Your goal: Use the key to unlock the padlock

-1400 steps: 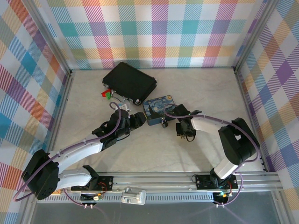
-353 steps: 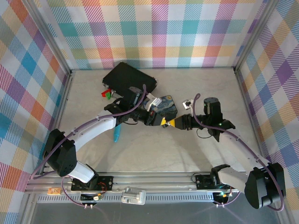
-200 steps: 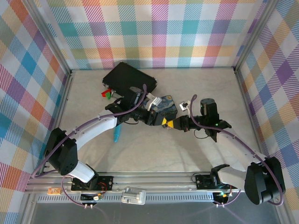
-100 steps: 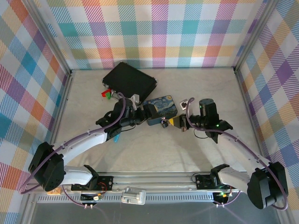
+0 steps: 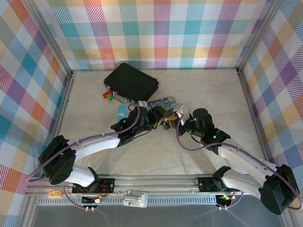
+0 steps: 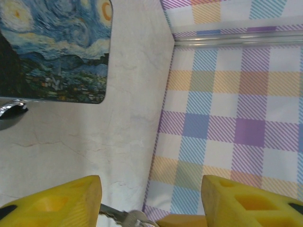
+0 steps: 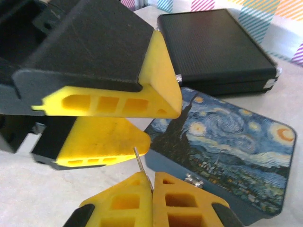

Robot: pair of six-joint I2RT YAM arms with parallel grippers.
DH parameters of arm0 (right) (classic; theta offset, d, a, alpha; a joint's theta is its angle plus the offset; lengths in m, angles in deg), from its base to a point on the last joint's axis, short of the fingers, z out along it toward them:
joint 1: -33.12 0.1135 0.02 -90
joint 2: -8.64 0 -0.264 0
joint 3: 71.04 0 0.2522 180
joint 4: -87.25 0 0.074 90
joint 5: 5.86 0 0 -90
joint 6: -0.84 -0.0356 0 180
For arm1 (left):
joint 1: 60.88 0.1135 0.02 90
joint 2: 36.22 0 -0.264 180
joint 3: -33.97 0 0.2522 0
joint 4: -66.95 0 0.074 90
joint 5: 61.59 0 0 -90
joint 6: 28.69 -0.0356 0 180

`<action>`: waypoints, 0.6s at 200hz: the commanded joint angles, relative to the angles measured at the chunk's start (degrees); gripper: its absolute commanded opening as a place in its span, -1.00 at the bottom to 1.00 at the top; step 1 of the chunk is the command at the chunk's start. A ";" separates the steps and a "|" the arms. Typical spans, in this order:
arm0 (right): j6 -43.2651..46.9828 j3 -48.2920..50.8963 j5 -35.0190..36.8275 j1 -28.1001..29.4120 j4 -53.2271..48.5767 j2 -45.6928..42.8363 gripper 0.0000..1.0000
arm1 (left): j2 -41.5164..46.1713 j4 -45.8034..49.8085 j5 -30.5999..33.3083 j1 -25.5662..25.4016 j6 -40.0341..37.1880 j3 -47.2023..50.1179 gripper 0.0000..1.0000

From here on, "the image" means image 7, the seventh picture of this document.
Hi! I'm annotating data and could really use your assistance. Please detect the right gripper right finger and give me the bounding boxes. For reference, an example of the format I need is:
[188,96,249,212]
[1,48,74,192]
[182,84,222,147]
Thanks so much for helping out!
[153,171,245,227]

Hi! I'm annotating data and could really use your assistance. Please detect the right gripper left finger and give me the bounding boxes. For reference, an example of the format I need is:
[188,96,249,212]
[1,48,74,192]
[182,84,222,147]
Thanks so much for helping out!
[63,171,154,227]

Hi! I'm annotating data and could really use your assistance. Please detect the thin metal pin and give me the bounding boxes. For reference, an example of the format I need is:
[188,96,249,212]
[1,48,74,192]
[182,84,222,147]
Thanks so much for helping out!
[133,146,155,192]

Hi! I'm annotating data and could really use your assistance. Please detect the starry night tin box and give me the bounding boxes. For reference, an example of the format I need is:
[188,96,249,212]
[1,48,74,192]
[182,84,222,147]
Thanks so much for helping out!
[143,86,298,227]

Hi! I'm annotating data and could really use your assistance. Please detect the black hard case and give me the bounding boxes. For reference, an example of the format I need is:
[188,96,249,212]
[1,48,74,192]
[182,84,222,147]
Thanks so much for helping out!
[157,8,282,96]

